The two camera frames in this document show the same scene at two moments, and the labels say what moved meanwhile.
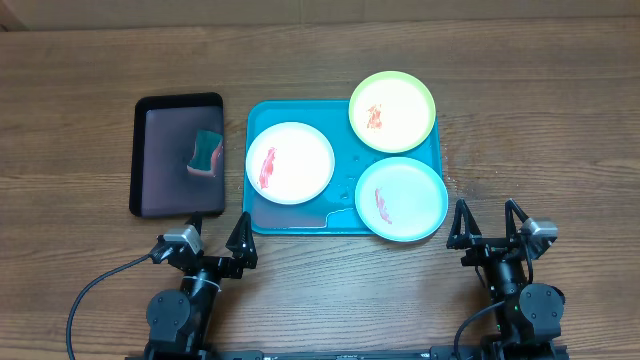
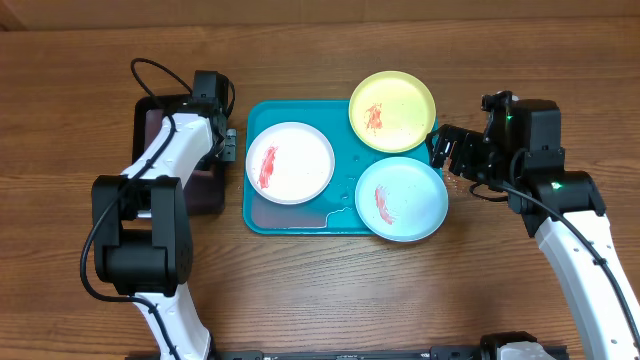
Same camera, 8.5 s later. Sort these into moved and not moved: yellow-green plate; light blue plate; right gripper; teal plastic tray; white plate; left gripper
Moved: right gripper; left gripper
Not moved: white plate; light blue plate; yellow-green plate; teal plastic tray
